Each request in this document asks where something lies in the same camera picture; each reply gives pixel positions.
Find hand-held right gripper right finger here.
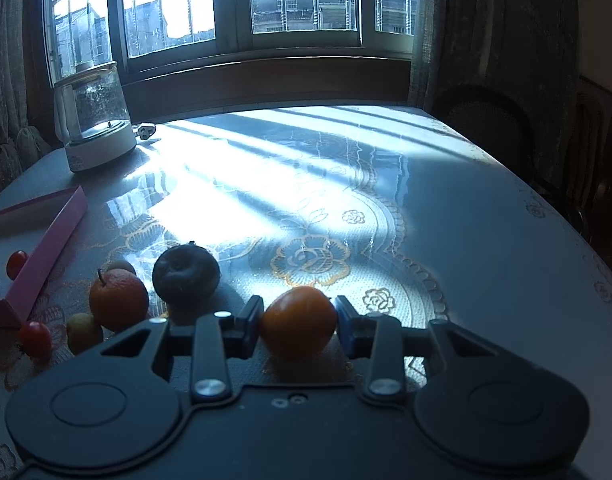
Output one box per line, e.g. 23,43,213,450
333,295,512,403

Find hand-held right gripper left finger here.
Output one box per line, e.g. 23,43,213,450
100,296,265,403

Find small smooth orange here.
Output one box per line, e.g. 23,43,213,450
260,286,337,359

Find dark purple plum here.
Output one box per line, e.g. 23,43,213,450
152,242,221,306

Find orange tangerine with stem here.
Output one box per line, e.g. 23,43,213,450
89,268,150,332

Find larger green-brown round fruit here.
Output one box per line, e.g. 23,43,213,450
66,313,104,355

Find pink shallow cardboard box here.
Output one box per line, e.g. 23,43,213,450
0,185,88,330

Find red cherry tomato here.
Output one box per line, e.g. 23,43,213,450
18,321,53,359

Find cherry tomato with green calyx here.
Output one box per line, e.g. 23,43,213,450
6,251,29,281

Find gold floral lace tablecloth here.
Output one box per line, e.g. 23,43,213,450
0,105,612,480

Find dark cane-back chair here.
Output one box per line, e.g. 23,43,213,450
431,85,534,181

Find white glass electric kettle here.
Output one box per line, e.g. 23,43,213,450
53,61,137,173

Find dark wooden chair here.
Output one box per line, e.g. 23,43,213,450
571,87,612,246

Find large framed window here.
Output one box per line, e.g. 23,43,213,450
26,0,437,91

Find grey patterned curtain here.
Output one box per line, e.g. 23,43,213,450
0,0,54,196
408,0,582,191

